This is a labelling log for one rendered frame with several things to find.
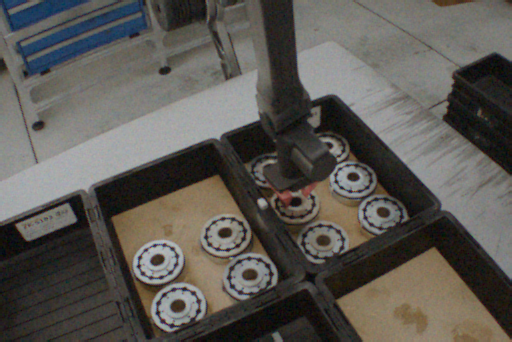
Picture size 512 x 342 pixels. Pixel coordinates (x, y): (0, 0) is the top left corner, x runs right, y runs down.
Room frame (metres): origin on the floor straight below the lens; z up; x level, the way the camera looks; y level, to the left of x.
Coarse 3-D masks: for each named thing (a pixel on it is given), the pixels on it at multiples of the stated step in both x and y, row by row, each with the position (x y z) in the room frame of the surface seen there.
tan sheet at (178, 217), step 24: (192, 192) 0.71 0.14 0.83; (216, 192) 0.70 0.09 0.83; (120, 216) 0.66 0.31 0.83; (144, 216) 0.66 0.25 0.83; (168, 216) 0.65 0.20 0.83; (192, 216) 0.64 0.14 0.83; (240, 216) 0.63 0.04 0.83; (120, 240) 0.60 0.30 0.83; (144, 240) 0.59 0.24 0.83; (168, 240) 0.59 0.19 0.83; (192, 240) 0.58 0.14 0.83; (192, 264) 0.52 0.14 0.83; (216, 264) 0.52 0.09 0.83; (144, 288) 0.48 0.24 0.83; (216, 288) 0.46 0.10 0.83
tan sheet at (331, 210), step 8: (352, 160) 0.76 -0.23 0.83; (320, 184) 0.70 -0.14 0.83; (328, 184) 0.69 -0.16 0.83; (376, 184) 0.68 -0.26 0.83; (320, 192) 0.67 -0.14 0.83; (328, 192) 0.67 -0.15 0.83; (376, 192) 0.65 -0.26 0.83; (384, 192) 0.65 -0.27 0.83; (320, 200) 0.65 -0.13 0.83; (328, 200) 0.65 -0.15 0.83; (336, 200) 0.64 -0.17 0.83; (320, 208) 0.63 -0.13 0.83; (328, 208) 0.63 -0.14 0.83; (336, 208) 0.62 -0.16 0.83; (344, 208) 0.62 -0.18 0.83; (352, 208) 0.62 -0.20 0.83; (320, 216) 0.61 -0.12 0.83; (328, 216) 0.60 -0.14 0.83; (336, 216) 0.60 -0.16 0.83; (344, 216) 0.60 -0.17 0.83; (352, 216) 0.60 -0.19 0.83; (336, 224) 0.58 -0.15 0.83; (344, 224) 0.58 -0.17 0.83; (352, 224) 0.58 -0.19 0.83; (352, 232) 0.56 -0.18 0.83; (296, 240) 0.55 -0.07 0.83; (352, 240) 0.54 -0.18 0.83; (360, 240) 0.54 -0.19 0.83
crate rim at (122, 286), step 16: (208, 144) 0.76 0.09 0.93; (160, 160) 0.72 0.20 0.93; (224, 160) 0.70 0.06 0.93; (112, 176) 0.69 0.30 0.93; (128, 176) 0.69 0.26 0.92; (240, 176) 0.65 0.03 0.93; (96, 208) 0.61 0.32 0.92; (256, 208) 0.57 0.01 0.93; (272, 224) 0.53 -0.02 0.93; (112, 256) 0.49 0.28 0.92; (288, 256) 0.45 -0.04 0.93; (304, 272) 0.42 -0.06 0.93; (272, 288) 0.39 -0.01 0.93; (128, 304) 0.39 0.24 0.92; (240, 304) 0.37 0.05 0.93; (208, 320) 0.35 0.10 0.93; (144, 336) 0.33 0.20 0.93; (160, 336) 0.32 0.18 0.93; (176, 336) 0.32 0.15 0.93
